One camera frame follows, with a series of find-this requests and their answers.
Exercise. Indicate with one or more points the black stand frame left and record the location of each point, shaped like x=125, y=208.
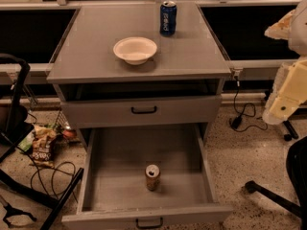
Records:
x=13, y=130

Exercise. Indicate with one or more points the black tripod leg lower right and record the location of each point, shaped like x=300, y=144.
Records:
x=252, y=187

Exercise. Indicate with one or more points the grey drawer cabinet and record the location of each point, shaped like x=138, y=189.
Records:
x=115, y=69

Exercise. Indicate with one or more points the blue Pepsi can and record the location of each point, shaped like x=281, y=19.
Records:
x=168, y=18

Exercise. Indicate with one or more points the white paper bowl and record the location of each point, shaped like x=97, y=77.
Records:
x=135, y=50

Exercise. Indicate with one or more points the brown chip bag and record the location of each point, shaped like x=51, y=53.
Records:
x=44, y=157

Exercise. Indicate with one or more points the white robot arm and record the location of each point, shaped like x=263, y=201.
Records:
x=293, y=28

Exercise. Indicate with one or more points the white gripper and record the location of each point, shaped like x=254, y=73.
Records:
x=298, y=33

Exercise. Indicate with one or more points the red can on floor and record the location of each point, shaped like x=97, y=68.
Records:
x=69, y=133

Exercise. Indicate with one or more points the open grey lower drawer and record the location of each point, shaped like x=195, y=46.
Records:
x=114, y=194

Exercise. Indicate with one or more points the black stand leg right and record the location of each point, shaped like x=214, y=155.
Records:
x=289, y=130

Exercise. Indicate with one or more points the green snack bag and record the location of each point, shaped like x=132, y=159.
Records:
x=27, y=141

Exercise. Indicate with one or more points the orange soda can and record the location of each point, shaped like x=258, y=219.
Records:
x=152, y=173

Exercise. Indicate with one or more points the closed grey upper drawer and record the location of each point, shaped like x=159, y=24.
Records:
x=141, y=112

